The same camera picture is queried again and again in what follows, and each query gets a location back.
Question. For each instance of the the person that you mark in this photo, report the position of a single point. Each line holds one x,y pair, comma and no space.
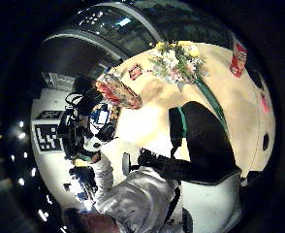
142,200

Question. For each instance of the flower bouquet with green stem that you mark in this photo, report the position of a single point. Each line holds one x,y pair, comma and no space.
181,64

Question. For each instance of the small pink item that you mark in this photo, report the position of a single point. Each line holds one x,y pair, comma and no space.
264,103

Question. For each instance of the small red card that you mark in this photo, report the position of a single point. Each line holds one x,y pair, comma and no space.
135,72

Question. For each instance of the red and white packet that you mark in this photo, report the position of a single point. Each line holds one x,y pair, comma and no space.
238,59

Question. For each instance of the white cube with black markers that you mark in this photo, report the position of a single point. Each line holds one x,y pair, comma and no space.
47,136

